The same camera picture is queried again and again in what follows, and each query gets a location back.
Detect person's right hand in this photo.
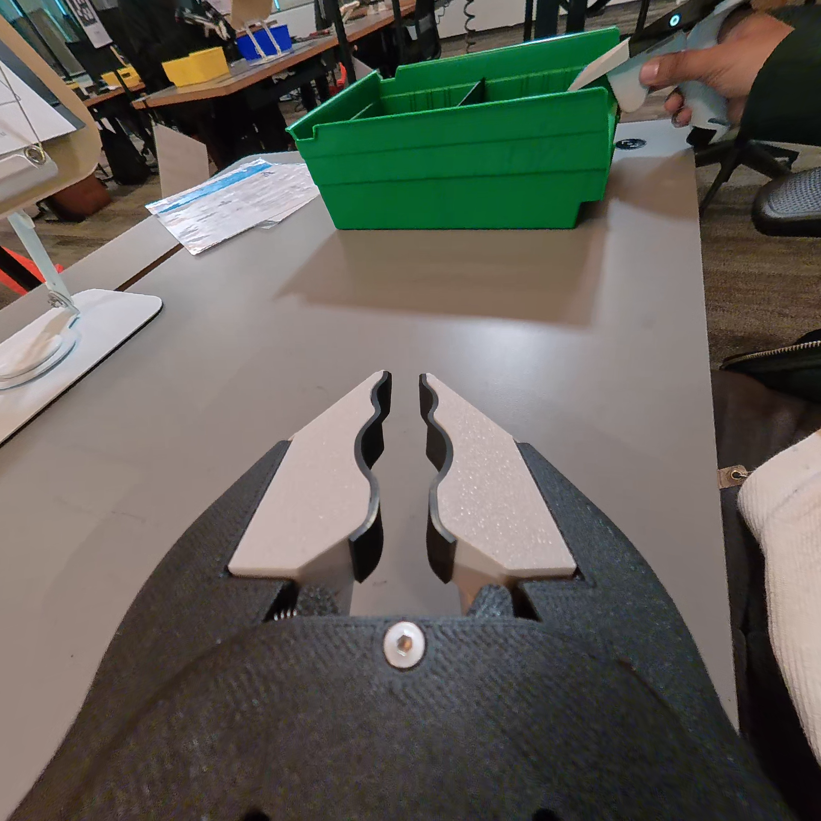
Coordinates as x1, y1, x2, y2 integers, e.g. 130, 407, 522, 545
640, 12, 797, 128

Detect white fiducial marker sign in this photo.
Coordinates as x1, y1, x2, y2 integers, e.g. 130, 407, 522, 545
67, 0, 113, 49

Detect black office chair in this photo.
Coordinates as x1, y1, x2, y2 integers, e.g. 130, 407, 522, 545
693, 138, 821, 238

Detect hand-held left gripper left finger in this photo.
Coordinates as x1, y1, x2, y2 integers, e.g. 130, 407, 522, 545
227, 370, 393, 600

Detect person's right forearm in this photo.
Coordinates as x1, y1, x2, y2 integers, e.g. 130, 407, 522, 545
744, 5, 821, 147

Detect printed instruction sheet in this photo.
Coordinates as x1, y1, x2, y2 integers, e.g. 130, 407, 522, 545
0, 61, 81, 180

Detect grey cardboard panel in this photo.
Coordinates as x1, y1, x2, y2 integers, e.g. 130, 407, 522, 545
154, 123, 211, 200

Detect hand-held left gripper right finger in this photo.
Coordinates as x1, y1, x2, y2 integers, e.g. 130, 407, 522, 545
419, 373, 578, 607

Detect wooden workbench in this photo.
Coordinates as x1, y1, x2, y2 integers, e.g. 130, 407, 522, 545
131, 0, 424, 129

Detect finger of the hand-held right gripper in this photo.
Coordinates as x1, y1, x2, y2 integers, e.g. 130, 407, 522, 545
567, 37, 634, 92

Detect instruction sheet on stand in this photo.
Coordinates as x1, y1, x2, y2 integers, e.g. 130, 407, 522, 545
0, 16, 162, 443

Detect laminated paper sheet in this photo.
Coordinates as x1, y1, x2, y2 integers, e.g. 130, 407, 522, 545
146, 157, 320, 255

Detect orange traffic cone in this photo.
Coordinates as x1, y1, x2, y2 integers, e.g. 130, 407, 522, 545
0, 244, 65, 296

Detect green plastic bin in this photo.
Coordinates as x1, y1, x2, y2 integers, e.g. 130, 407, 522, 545
285, 26, 620, 230

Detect person's white pants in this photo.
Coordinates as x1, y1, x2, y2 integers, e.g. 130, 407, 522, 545
736, 428, 821, 767

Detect blue plastic bin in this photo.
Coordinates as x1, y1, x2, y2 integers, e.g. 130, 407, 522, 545
236, 24, 291, 62

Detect small yellow bin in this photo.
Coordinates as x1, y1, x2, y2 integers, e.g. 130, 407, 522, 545
162, 48, 230, 87

